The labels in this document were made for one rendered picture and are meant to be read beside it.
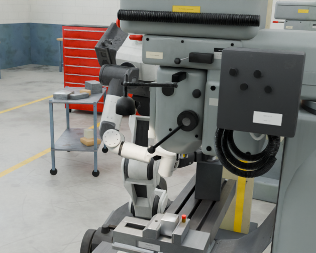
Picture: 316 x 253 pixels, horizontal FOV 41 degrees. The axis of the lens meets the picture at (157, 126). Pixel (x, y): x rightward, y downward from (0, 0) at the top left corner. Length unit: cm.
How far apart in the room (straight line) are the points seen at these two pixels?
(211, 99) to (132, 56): 66
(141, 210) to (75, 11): 1013
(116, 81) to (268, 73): 92
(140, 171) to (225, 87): 118
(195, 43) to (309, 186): 56
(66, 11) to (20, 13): 132
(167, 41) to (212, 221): 83
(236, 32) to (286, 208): 56
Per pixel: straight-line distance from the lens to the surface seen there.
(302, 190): 134
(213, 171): 197
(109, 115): 183
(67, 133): 513
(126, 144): 182
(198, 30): 134
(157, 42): 139
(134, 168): 219
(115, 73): 185
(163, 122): 146
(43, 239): 357
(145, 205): 240
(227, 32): 132
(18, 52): 1270
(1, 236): 368
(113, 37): 206
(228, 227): 364
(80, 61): 699
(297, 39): 132
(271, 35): 133
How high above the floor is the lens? 183
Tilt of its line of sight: 16 degrees down
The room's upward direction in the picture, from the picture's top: 2 degrees clockwise
